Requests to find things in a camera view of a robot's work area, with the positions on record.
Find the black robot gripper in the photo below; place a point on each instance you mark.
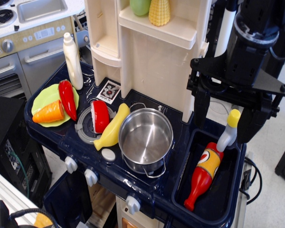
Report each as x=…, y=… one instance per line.
x=208, y=79

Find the red and white toy sushi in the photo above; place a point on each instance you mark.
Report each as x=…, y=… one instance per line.
x=100, y=116

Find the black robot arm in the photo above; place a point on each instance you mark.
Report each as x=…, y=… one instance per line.
x=237, y=76

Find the stainless steel pot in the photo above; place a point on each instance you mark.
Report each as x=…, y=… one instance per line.
x=145, y=139

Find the grey yellow toy faucet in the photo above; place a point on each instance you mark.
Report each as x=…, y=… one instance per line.
x=229, y=135

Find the red yellow toy ketchup bottle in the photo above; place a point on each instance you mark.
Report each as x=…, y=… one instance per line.
x=203, y=174

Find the cream toy kitchen shelf tower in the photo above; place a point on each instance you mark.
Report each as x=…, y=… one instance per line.
x=140, y=56

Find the white rolling stand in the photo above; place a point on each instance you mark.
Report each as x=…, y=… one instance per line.
x=226, y=27

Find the yellow toy corn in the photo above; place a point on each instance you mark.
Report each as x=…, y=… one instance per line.
x=159, y=12

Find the yellow toy banana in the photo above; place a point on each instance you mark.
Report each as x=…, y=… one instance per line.
x=110, y=135

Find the grey oval button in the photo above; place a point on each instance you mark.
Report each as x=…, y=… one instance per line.
x=108, y=155

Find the green toy vegetable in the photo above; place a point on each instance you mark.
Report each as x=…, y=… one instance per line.
x=140, y=7

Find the grey right stove knob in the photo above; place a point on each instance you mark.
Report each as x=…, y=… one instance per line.
x=133, y=204

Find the grey stove knob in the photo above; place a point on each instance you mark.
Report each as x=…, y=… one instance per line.
x=70, y=164
x=133, y=204
x=91, y=177

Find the grey toy stove burner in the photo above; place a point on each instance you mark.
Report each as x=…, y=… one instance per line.
x=84, y=126

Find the navy toy kitchen counter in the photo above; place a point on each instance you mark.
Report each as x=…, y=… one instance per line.
x=161, y=198

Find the grey middle stove knob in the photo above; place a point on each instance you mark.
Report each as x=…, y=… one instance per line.
x=91, y=177

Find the red toy chili pepper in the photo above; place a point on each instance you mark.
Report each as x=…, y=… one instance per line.
x=66, y=94

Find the grey left stove knob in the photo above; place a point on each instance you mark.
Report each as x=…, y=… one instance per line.
x=70, y=164

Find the white toy bottle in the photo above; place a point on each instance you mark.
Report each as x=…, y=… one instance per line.
x=72, y=61

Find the orange toy carrot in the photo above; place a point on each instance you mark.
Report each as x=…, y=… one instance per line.
x=50, y=113

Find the light green toy plate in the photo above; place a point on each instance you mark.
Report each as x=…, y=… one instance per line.
x=47, y=96

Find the grey wooden toy kitchen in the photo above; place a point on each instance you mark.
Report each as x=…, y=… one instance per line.
x=31, y=42

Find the black computer tower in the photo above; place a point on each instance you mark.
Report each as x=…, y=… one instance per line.
x=22, y=160

